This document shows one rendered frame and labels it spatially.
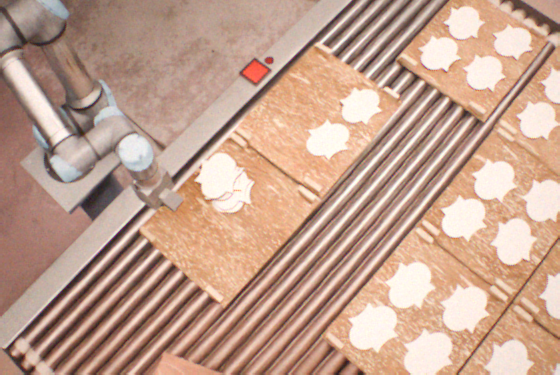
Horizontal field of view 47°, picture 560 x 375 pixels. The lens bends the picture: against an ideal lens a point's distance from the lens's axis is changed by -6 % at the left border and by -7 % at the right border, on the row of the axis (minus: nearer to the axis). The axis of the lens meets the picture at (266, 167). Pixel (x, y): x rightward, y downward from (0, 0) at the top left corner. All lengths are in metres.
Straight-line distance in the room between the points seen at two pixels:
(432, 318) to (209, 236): 0.67
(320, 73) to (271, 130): 0.25
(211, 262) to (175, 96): 1.49
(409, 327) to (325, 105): 0.73
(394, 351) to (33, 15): 1.29
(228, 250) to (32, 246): 1.43
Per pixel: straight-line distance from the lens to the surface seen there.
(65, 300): 2.05
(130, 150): 1.60
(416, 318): 1.90
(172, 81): 3.35
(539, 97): 2.25
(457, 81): 2.21
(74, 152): 1.67
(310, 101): 2.13
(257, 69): 2.21
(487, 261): 1.98
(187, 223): 2.00
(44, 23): 1.79
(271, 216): 1.97
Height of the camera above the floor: 2.78
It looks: 65 degrees down
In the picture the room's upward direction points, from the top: 11 degrees counter-clockwise
